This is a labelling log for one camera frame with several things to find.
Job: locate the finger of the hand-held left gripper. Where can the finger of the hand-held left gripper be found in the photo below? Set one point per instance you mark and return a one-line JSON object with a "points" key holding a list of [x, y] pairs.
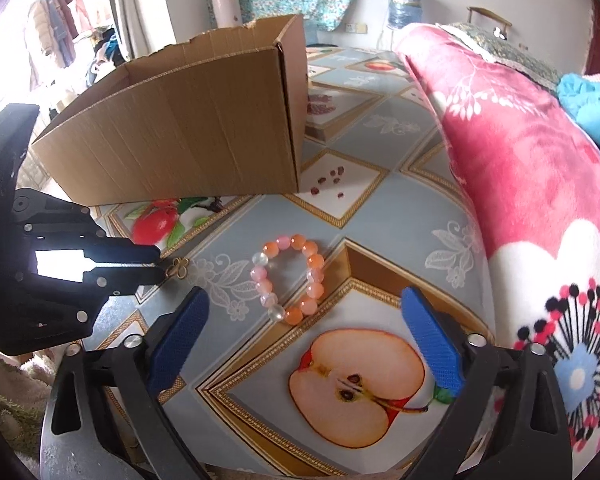
{"points": [[130, 254], [125, 277]]}

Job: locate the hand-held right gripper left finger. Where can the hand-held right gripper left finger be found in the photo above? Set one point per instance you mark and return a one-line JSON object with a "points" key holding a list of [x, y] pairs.
{"points": [[180, 340]]}

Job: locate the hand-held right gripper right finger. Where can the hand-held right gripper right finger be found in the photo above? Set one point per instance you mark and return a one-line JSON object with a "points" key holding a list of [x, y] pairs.
{"points": [[432, 345]]}

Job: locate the brown cardboard box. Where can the brown cardboard box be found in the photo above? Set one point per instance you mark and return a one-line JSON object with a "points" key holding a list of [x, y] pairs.
{"points": [[180, 135]]}

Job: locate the fruit print tablecloth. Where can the fruit print tablecloth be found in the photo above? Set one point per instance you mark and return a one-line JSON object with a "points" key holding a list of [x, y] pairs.
{"points": [[405, 200]]}

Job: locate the pile of clothes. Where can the pile of clothes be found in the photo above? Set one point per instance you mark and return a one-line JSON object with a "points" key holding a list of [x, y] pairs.
{"points": [[105, 55]]}

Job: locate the hanging clothes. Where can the hanging clothes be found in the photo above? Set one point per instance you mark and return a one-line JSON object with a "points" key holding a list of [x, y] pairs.
{"points": [[55, 25]]}

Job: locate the pink floral blanket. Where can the pink floral blanket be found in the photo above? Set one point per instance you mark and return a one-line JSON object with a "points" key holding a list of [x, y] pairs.
{"points": [[520, 160]]}

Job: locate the white curtain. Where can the white curtain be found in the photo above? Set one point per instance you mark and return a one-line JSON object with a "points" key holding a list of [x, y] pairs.
{"points": [[140, 10]]}

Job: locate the white paper roll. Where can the white paper roll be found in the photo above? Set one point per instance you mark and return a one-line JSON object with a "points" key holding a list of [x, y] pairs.
{"points": [[225, 7]]}

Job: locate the blue clothing bundle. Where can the blue clothing bundle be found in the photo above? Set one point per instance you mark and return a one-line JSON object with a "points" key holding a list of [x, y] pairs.
{"points": [[580, 100]]}

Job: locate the sequined grey pillow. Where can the sequined grey pillow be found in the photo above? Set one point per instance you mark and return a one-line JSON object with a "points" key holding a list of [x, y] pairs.
{"points": [[510, 55]]}

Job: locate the wooden chair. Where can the wooden chair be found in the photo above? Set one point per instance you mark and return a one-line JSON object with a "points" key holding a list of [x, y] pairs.
{"points": [[490, 14]]}

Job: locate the large blue water bottle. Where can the large blue water bottle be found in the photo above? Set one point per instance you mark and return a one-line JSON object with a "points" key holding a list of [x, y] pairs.
{"points": [[405, 5]]}

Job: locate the wall socket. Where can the wall socket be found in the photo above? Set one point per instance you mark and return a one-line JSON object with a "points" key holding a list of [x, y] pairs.
{"points": [[357, 27]]}

